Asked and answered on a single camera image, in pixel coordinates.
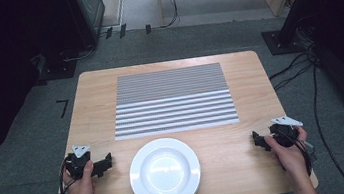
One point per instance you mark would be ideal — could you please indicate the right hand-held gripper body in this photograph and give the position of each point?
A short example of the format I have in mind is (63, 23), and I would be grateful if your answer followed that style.
(284, 133)

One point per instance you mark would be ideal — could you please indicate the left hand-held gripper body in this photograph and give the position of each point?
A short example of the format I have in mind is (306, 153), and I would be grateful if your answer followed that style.
(79, 159)

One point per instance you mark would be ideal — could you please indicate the white plate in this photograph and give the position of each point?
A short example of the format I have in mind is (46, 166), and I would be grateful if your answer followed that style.
(165, 173)

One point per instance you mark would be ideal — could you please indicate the person's right hand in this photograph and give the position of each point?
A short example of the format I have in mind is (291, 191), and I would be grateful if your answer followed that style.
(290, 158)

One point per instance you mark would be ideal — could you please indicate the person's left hand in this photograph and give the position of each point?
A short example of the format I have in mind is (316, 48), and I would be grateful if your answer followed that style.
(80, 193)

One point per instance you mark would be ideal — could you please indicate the black stand base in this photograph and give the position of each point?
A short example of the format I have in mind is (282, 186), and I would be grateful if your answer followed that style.
(282, 42)
(58, 68)

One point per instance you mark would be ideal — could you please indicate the grey striped placemat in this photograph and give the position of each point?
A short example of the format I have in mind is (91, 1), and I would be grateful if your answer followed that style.
(173, 100)

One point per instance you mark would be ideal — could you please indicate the dark glass cabinet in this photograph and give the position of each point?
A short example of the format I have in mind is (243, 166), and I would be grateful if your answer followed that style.
(89, 10)

